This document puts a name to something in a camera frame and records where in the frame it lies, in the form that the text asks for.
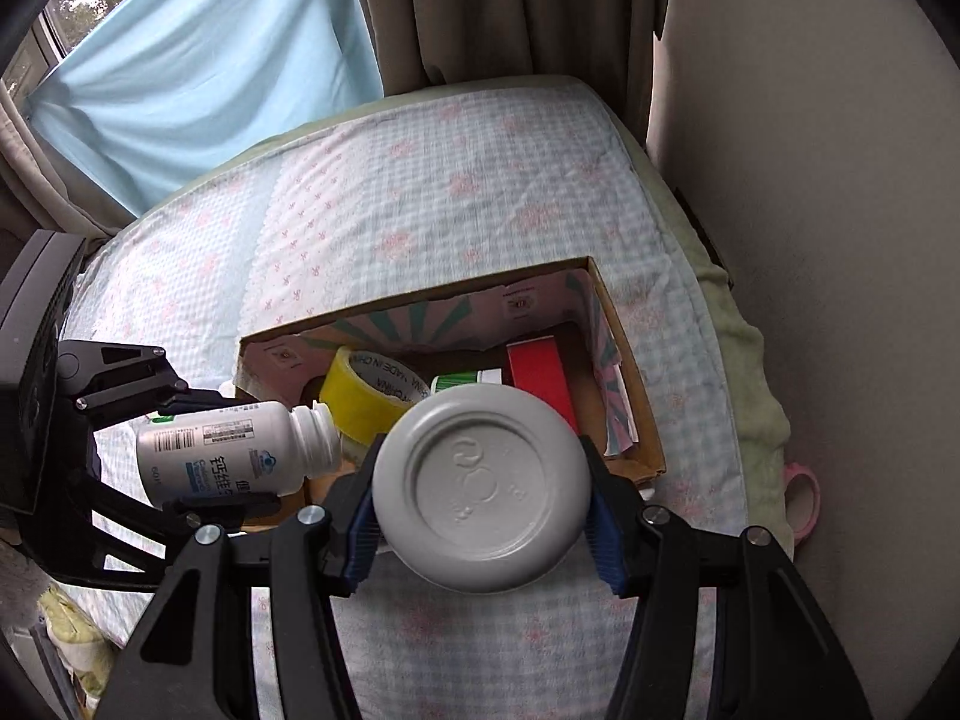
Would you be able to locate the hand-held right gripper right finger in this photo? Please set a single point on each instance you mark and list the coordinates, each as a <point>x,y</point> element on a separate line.
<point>604,540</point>

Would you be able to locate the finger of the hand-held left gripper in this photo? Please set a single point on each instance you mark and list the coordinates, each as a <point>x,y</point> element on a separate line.
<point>135,379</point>
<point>187,514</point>

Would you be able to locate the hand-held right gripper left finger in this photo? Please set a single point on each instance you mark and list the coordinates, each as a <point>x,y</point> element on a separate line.
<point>358,540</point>

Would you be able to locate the white pill bottle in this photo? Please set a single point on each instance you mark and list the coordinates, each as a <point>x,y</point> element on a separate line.
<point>225,450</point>

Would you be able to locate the printed cardboard box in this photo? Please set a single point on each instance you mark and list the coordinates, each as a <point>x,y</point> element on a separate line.
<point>622,420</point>

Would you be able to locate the small white round jar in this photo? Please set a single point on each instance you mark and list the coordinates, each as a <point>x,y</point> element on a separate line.
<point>480,487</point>

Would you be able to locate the yellow tape roll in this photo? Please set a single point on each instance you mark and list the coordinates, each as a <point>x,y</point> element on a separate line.
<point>360,390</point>

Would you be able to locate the red and white box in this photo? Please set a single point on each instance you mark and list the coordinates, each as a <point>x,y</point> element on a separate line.
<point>536,382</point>

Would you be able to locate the green banded white jar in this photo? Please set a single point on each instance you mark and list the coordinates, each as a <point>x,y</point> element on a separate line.
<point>465,379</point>

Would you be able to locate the pale yellow cloth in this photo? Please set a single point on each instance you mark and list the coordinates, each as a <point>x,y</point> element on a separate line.
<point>71,641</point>

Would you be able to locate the brown curtain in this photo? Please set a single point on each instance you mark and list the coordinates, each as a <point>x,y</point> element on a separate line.
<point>510,7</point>
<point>45,187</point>

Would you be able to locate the pink tape roll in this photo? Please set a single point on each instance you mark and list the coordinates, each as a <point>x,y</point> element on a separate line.
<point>806,502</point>

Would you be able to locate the green mattress pad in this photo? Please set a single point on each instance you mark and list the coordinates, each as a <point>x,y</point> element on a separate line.
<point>742,382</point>

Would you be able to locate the light blue hanging cloth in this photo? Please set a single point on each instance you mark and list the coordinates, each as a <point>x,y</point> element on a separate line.
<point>202,67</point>

